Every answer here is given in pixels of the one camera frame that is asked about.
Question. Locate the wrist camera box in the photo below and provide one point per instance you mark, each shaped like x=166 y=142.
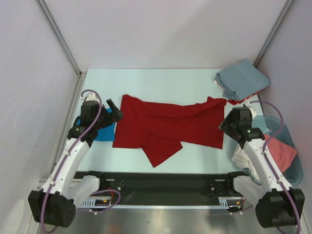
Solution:
x=90 y=97
x=252 y=110

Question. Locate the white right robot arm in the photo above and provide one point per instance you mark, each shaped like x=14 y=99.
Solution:
x=277 y=203

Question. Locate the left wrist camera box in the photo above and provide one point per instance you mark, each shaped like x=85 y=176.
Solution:
x=90 y=97

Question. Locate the folded grey-blue t shirt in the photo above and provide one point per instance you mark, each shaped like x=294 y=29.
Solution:
x=241 y=80

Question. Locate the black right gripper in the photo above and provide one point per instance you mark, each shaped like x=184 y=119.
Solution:
x=229 y=124

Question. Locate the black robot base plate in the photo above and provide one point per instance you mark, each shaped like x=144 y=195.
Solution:
x=147 y=189

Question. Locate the white cloth in basin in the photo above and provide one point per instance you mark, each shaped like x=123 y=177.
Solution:
x=244 y=163

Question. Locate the translucent blue plastic basin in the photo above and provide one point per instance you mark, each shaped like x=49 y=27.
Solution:
x=269 y=126

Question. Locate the aluminium frame post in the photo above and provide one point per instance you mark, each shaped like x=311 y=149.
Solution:
x=281 y=17
x=57 y=33

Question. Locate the folded white t shirt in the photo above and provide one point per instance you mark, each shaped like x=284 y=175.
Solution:
x=216 y=84

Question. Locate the left aluminium frame post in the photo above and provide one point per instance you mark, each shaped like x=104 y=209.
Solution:
x=57 y=33

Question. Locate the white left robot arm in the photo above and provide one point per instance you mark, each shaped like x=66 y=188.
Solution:
x=57 y=201

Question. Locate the folded red printed t shirt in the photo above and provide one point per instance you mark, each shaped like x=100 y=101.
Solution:
x=235 y=102

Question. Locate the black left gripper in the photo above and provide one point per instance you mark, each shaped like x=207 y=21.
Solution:
x=115 y=116

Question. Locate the pink t shirt in basin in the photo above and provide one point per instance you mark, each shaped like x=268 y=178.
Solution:
x=282 y=153

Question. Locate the right aluminium frame post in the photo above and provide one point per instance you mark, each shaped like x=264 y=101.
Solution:
x=281 y=17

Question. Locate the folded bright blue t shirt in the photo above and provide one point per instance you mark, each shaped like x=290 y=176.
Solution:
x=104 y=134

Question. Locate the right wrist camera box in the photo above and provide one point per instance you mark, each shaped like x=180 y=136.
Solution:
x=252 y=110

